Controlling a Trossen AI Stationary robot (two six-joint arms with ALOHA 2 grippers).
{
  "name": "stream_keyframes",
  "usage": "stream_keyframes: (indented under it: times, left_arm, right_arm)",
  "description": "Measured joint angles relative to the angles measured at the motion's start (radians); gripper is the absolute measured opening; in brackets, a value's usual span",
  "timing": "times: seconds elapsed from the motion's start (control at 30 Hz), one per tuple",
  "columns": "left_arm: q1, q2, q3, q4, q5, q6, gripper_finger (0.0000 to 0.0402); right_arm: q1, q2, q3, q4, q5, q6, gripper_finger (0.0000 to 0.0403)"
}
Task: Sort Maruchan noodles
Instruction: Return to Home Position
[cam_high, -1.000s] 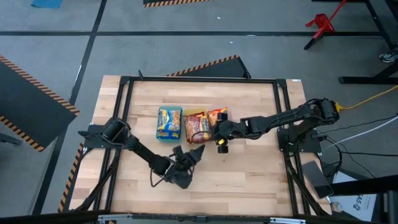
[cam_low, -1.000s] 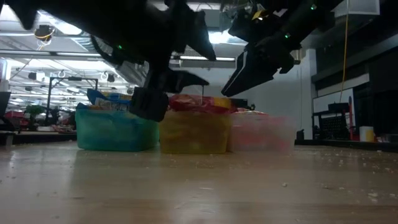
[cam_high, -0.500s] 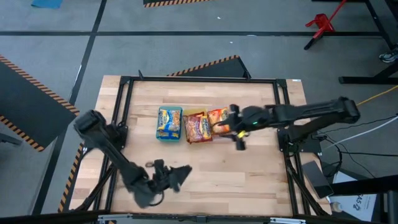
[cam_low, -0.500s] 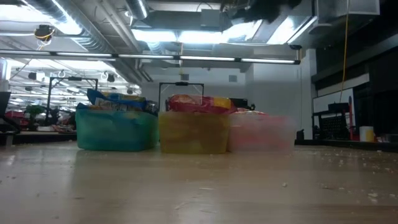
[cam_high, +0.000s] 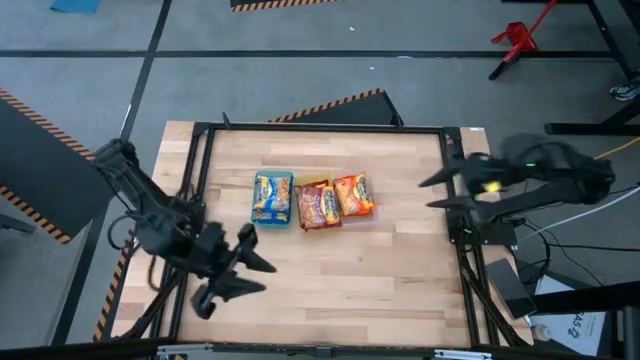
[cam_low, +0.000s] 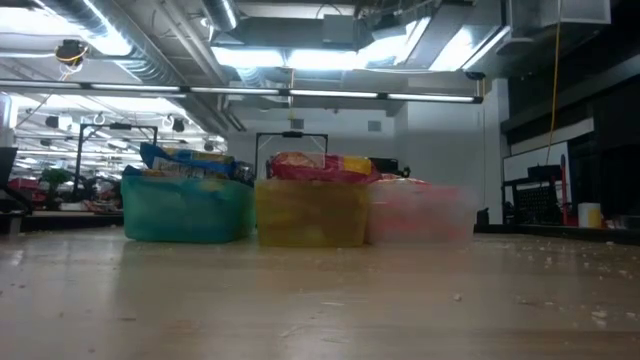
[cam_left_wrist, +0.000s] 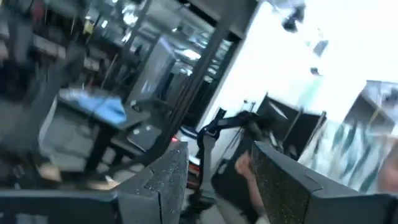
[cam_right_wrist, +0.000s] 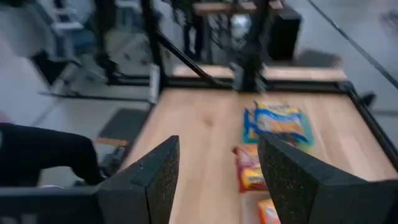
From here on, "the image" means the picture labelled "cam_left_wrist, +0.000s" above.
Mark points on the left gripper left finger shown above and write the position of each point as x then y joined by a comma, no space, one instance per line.
161,193

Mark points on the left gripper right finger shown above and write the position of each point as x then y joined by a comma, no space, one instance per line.
286,193

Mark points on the person's forearm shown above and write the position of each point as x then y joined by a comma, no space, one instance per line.
256,199

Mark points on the person's hand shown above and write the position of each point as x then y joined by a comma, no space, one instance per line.
244,165

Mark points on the black monitor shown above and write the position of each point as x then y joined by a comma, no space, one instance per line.
289,124

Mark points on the white teal patterned panel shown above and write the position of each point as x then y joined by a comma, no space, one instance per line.
345,155

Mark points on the black side table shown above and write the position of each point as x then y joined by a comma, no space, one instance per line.
102,140

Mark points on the blue cloth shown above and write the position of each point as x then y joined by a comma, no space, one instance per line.
102,107

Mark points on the black vertical post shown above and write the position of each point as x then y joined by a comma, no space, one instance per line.
192,87

